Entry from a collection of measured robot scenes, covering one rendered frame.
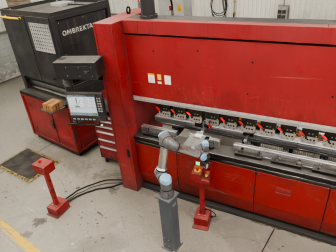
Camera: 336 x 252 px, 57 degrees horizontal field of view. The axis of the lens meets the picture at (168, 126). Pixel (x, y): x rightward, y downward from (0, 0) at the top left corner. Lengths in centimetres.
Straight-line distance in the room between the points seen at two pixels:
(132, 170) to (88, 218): 83
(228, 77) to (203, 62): 30
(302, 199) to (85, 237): 252
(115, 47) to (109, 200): 210
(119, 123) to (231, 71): 154
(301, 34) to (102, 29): 196
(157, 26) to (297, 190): 225
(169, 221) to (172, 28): 197
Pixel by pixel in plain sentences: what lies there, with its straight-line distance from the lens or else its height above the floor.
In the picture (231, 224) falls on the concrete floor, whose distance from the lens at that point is 400.
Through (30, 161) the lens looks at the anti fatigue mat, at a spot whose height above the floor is 1.
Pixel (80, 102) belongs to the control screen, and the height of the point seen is 149.
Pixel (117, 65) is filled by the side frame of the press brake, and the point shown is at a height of 185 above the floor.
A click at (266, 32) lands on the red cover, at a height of 224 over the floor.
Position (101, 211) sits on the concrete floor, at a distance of 433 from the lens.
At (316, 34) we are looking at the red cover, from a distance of 293.
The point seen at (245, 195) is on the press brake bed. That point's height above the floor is 39.
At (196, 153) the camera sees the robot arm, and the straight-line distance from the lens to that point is 303.
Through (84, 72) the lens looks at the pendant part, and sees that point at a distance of 352.
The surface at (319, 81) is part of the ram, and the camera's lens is 307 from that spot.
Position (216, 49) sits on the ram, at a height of 205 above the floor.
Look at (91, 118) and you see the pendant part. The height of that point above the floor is 128.
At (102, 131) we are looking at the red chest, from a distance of 475.
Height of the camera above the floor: 297
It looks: 30 degrees down
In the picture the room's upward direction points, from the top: 5 degrees counter-clockwise
